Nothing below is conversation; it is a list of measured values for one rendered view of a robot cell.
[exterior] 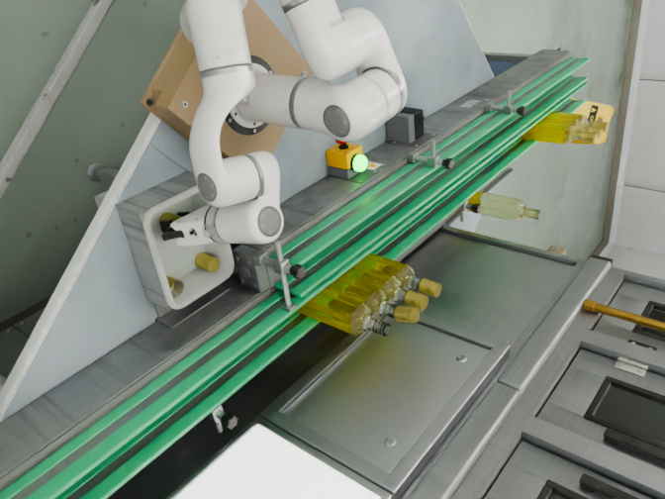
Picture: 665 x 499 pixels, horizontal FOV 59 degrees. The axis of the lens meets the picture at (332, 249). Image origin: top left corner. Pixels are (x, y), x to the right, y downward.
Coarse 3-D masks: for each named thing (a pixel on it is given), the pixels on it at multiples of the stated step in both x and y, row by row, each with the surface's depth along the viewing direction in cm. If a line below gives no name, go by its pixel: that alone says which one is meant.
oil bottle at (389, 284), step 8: (352, 272) 139; (360, 272) 138; (368, 272) 138; (376, 272) 138; (360, 280) 136; (368, 280) 135; (376, 280) 135; (384, 280) 134; (392, 280) 134; (384, 288) 132; (392, 288) 132; (392, 296) 133
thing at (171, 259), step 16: (192, 192) 113; (160, 208) 109; (176, 208) 120; (192, 208) 123; (144, 224) 107; (160, 240) 119; (176, 240) 122; (160, 256) 120; (176, 256) 123; (192, 256) 127; (224, 256) 126; (160, 272) 112; (176, 272) 124; (192, 272) 127; (208, 272) 127; (224, 272) 126; (192, 288) 122; (208, 288) 123; (176, 304) 117
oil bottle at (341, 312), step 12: (312, 300) 132; (324, 300) 131; (336, 300) 130; (348, 300) 130; (300, 312) 136; (312, 312) 133; (324, 312) 130; (336, 312) 127; (348, 312) 126; (360, 312) 126; (336, 324) 129; (348, 324) 127; (360, 324) 125
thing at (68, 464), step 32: (320, 288) 132; (256, 320) 125; (192, 352) 117; (224, 352) 116; (160, 384) 110; (192, 384) 109; (128, 416) 105; (64, 448) 99; (96, 448) 98; (32, 480) 94; (64, 480) 93
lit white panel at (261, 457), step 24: (264, 432) 119; (240, 456) 114; (264, 456) 114; (288, 456) 113; (312, 456) 112; (216, 480) 110; (240, 480) 110; (264, 480) 109; (288, 480) 108; (312, 480) 108; (336, 480) 107
